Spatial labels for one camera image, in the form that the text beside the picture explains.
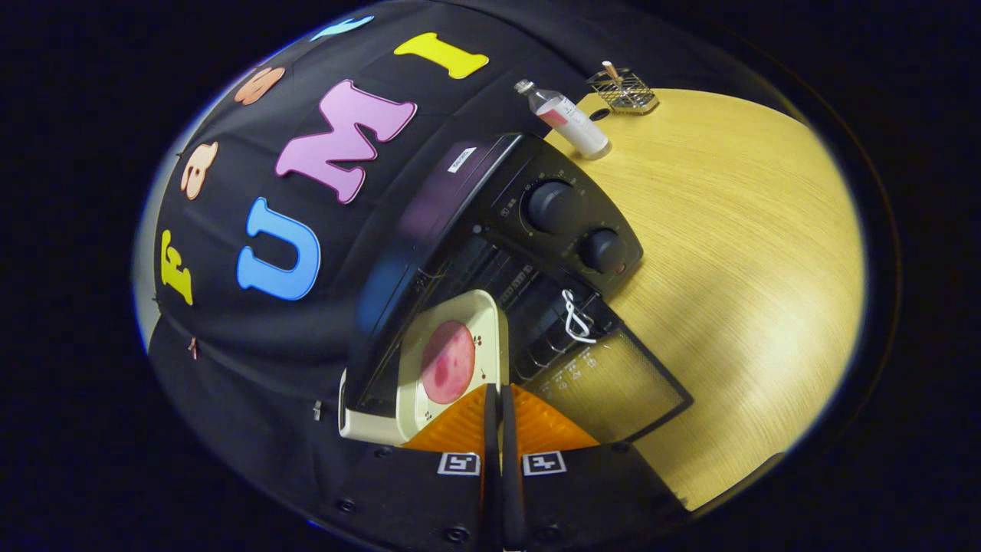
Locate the black toaster oven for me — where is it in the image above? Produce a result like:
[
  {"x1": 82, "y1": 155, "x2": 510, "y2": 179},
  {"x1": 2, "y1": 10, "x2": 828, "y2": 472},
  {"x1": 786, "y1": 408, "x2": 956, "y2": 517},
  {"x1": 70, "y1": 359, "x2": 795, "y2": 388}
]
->
[{"x1": 341, "y1": 132, "x2": 694, "y2": 445}]

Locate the metal wire basket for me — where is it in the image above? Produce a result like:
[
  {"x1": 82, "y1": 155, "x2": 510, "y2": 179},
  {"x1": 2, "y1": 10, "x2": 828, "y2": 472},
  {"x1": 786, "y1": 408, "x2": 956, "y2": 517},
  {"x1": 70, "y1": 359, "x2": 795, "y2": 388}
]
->
[{"x1": 586, "y1": 67, "x2": 660, "y2": 116}]

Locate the clear bottle with red label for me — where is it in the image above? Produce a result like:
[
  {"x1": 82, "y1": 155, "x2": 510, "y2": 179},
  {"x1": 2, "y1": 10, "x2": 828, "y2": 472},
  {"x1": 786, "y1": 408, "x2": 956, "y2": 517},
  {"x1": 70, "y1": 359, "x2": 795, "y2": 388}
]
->
[{"x1": 513, "y1": 78, "x2": 612, "y2": 160}]

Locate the white cord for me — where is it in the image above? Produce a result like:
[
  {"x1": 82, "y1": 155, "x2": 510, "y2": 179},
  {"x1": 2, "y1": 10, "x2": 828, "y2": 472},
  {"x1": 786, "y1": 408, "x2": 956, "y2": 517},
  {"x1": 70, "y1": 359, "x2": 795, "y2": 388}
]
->
[{"x1": 561, "y1": 289, "x2": 597, "y2": 343}]

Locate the cream square plate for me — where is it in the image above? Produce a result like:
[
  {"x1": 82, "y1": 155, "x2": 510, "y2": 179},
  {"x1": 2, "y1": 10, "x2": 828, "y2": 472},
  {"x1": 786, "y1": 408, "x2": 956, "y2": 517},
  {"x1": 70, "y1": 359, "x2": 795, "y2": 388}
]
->
[{"x1": 396, "y1": 290, "x2": 510, "y2": 445}]

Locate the pink round food slice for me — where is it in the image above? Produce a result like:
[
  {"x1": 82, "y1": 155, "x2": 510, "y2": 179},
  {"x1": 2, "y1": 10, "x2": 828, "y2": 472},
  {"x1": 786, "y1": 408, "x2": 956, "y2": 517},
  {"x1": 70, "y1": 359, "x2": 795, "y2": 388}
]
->
[{"x1": 420, "y1": 320, "x2": 477, "y2": 406}]

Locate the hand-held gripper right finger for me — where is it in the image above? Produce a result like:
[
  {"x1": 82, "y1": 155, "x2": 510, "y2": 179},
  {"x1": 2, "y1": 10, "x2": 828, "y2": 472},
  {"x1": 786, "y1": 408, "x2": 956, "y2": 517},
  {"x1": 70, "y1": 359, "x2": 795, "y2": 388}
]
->
[{"x1": 500, "y1": 383, "x2": 691, "y2": 552}]

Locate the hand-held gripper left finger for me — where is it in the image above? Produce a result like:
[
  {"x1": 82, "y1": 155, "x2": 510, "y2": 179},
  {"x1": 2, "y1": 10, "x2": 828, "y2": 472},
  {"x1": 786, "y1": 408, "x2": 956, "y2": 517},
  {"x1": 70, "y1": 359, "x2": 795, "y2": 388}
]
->
[{"x1": 326, "y1": 383, "x2": 503, "y2": 552}]

